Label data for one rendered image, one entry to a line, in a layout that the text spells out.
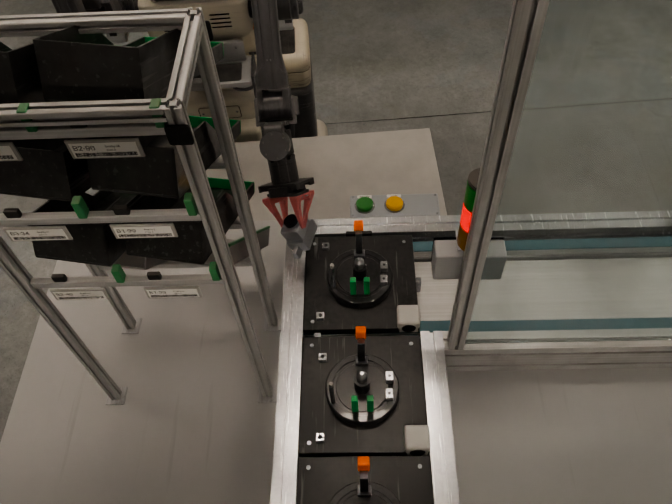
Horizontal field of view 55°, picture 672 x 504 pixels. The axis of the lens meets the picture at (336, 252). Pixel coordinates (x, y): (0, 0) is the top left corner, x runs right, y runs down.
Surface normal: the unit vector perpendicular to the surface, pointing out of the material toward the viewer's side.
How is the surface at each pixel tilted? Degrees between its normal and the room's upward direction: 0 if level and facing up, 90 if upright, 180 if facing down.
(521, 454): 0
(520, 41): 90
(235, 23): 98
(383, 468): 0
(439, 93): 0
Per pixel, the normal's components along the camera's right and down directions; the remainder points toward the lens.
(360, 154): -0.04, -0.58
